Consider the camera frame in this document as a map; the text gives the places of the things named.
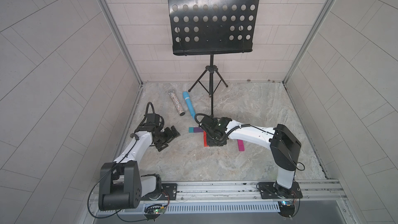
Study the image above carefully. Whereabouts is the glittery silver microphone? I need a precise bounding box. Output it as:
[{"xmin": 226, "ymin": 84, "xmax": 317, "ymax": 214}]
[{"xmin": 168, "ymin": 89, "xmax": 185, "ymax": 116}]

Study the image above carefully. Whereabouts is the circuit board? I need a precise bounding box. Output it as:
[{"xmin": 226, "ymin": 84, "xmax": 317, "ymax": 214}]
[
  {"xmin": 278, "ymin": 201, "xmax": 296, "ymax": 218},
  {"xmin": 144, "ymin": 204, "xmax": 167, "ymax": 221}
]

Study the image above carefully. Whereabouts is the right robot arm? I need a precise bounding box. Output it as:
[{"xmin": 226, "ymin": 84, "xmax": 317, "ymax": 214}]
[{"xmin": 194, "ymin": 113, "xmax": 302, "ymax": 199}]

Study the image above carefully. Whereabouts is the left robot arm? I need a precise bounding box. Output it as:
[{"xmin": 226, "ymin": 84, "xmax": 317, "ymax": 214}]
[{"xmin": 98, "ymin": 102, "xmax": 180, "ymax": 211}]

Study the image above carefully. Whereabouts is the right circuit board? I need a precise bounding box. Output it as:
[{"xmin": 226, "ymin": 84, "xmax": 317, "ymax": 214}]
[{"xmin": 278, "ymin": 201, "xmax": 296, "ymax": 218}]

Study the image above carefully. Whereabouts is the left circuit board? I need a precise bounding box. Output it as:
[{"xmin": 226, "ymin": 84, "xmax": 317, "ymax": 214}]
[{"xmin": 144, "ymin": 204, "xmax": 167, "ymax": 221}]

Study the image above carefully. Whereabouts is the blue microphone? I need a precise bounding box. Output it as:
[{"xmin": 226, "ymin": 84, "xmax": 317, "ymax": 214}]
[{"xmin": 182, "ymin": 91, "xmax": 196, "ymax": 119}]

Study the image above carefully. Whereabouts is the black perforated music stand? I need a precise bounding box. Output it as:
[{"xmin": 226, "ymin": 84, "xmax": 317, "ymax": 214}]
[{"xmin": 168, "ymin": 0, "xmax": 260, "ymax": 99}]

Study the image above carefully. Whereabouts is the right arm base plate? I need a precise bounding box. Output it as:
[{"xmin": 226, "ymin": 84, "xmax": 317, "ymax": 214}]
[{"xmin": 256, "ymin": 181, "xmax": 303, "ymax": 199}]

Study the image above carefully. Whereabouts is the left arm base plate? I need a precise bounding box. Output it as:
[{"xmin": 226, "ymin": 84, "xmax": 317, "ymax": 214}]
[{"xmin": 141, "ymin": 183, "xmax": 178, "ymax": 201}]

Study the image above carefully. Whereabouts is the dark purple block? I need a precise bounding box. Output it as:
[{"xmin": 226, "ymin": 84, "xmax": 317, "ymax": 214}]
[{"xmin": 193, "ymin": 127, "xmax": 203, "ymax": 133}]

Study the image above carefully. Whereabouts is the magenta rectangular block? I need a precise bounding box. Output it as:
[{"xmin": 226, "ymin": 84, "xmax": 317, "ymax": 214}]
[{"xmin": 237, "ymin": 140, "xmax": 245, "ymax": 151}]

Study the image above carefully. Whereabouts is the aluminium front rail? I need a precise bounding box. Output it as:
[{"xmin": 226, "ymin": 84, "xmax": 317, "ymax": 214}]
[{"xmin": 86, "ymin": 178, "xmax": 347, "ymax": 205}]

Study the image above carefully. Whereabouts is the left black cable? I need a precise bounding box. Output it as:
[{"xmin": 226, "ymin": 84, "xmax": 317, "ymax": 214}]
[{"xmin": 86, "ymin": 161, "xmax": 170, "ymax": 223}]

